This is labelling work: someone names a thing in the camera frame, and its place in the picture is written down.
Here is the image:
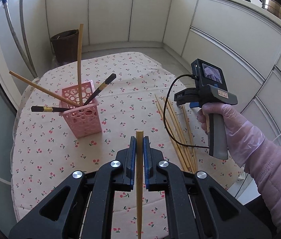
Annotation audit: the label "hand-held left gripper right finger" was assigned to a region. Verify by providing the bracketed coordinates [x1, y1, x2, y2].
[143, 136, 272, 239]

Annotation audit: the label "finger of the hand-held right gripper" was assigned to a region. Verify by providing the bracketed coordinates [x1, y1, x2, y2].
[180, 102, 202, 109]
[181, 87, 200, 95]

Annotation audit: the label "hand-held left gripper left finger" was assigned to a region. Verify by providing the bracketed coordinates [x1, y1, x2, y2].
[9, 136, 137, 239]

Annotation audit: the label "pile of bamboo chopsticks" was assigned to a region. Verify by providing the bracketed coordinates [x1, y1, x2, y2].
[155, 94, 198, 173]

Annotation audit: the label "tan bamboo chopstick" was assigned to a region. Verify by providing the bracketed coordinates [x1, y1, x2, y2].
[9, 71, 80, 107]
[77, 24, 84, 106]
[136, 130, 144, 239]

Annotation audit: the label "pink perforated utensil holder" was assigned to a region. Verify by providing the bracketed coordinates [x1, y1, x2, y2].
[59, 80, 103, 138]

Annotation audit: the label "black chopstick with gold band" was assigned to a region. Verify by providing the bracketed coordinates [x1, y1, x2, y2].
[31, 106, 72, 113]
[83, 73, 117, 105]

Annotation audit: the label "person's right forearm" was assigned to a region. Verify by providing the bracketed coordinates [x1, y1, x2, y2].
[226, 122, 281, 234]

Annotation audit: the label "person's right hand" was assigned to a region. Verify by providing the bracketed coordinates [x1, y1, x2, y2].
[197, 104, 253, 155]

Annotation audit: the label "cherry print tablecloth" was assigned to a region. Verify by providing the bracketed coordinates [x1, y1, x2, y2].
[11, 52, 245, 239]

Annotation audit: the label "stainless steel stock pot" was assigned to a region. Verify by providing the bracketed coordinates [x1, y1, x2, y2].
[258, 0, 281, 25]

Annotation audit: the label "white kitchen base cabinets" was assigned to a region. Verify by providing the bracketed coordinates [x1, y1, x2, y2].
[45, 0, 281, 155]

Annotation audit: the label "brown woven trash bin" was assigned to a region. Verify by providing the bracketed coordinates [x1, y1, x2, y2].
[50, 29, 80, 64]

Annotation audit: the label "grey mop pole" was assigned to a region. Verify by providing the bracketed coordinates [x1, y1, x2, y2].
[16, 0, 39, 77]

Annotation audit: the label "mop pole with blue handle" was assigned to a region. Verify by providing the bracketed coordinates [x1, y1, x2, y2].
[0, 0, 38, 79]

